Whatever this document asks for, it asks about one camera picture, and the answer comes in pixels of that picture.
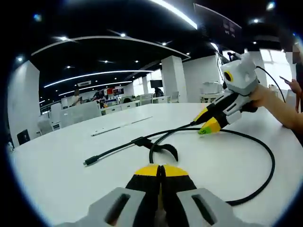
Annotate large black monitor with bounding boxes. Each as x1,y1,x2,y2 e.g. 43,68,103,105
194,2,242,48

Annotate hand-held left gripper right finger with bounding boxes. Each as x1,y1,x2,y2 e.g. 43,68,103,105
161,164,240,227

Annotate white flat strip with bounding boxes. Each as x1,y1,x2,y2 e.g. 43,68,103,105
91,116,153,137

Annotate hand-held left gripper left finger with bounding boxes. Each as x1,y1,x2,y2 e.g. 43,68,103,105
56,164,160,227

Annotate person's right hand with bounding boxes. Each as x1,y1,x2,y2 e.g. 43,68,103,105
248,85,268,108

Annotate person's left hand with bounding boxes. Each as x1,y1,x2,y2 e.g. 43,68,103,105
154,209,168,227

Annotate black box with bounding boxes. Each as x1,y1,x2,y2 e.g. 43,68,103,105
17,129,31,145

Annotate black charging cable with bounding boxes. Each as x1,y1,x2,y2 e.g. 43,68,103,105
82,122,276,206

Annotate white machine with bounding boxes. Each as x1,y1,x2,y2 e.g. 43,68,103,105
203,81,224,96

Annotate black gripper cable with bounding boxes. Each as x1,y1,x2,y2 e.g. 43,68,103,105
255,65,286,103

